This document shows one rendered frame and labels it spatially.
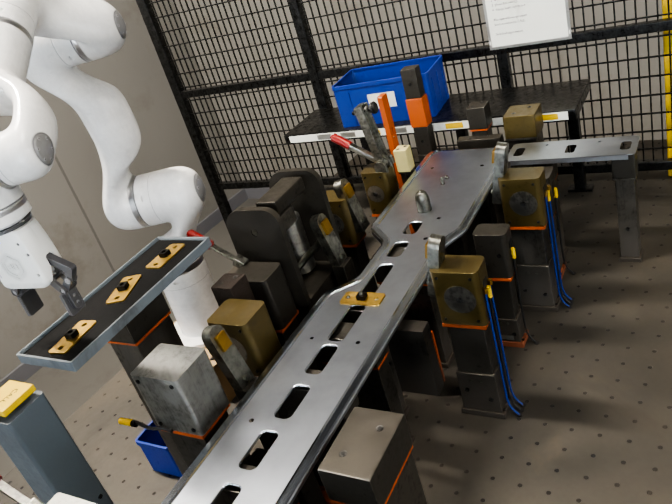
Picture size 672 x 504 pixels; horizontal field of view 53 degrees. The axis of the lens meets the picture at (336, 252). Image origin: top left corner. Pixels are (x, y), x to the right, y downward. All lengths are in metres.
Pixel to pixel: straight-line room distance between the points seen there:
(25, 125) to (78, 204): 2.76
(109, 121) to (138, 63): 2.63
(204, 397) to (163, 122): 3.17
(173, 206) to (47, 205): 2.19
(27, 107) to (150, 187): 0.55
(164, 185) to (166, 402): 0.58
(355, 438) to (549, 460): 0.47
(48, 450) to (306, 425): 0.40
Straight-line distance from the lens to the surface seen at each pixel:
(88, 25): 1.36
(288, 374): 1.14
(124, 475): 1.61
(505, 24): 2.02
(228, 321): 1.18
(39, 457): 1.15
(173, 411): 1.11
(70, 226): 3.75
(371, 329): 1.17
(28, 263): 1.08
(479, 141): 1.83
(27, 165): 1.01
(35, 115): 1.04
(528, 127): 1.76
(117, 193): 1.55
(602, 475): 1.28
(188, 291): 1.62
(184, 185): 1.52
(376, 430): 0.94
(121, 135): 1.47
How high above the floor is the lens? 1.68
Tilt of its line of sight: 28 degrees down
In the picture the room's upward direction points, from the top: 18 degrees counter-clockwise
